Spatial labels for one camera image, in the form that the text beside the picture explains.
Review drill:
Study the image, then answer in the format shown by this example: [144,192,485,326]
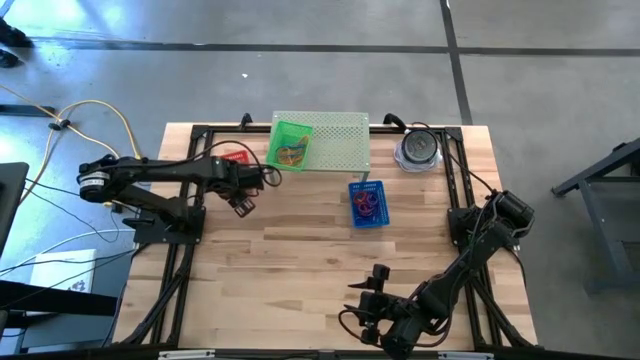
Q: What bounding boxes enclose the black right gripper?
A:
[348,264,416,360]

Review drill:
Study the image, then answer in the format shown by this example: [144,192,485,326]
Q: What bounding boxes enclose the green plastic basket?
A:
[264,120,315,174]

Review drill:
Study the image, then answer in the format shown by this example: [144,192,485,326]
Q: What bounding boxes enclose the black desk top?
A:
[0,162,30,257]

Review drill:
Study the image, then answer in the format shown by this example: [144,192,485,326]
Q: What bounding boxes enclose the red plastic basket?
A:
[219,149,251,165]

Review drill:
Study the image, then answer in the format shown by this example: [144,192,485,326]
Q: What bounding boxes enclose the blue plastic basket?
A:
[347,180,391,230]

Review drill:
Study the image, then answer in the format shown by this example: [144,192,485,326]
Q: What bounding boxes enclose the green perforated metal shelf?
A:
[266,110,373,184]

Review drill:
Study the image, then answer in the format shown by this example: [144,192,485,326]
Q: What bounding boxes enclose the white cylinder with black top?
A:
[402,128,440,166]

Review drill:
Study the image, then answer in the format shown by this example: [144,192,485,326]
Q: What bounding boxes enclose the white cardboard box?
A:
[29,248,97,295]

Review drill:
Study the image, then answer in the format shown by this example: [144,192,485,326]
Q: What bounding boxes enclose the black furniture beam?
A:
[0,279,119,354]

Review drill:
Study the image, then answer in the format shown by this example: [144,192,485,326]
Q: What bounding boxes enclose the black flat floor bar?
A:
[0,103,57,119]

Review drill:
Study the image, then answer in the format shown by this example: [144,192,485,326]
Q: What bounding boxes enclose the grey metal cart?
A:
[551,135,640,296]

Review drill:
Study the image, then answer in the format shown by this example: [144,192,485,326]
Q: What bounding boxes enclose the silver metal bracket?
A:
[158,349,216,360]
[438,351,495,360]

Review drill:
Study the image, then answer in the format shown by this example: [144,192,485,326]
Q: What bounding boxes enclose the black cable bundle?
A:
[457,244,534,349]
[119,243,196,347]

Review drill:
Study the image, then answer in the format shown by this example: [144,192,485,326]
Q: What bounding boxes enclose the yellow extension cable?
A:
[0,83,124,209]
[49,98,144,161]

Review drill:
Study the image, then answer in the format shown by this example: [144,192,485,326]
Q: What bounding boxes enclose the thin black cable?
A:
[28,191,121,245]
[0,248,137,277]
[23,177,82,196]

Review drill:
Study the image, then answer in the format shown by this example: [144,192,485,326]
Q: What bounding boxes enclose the long black cable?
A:
[412,121,501,197]

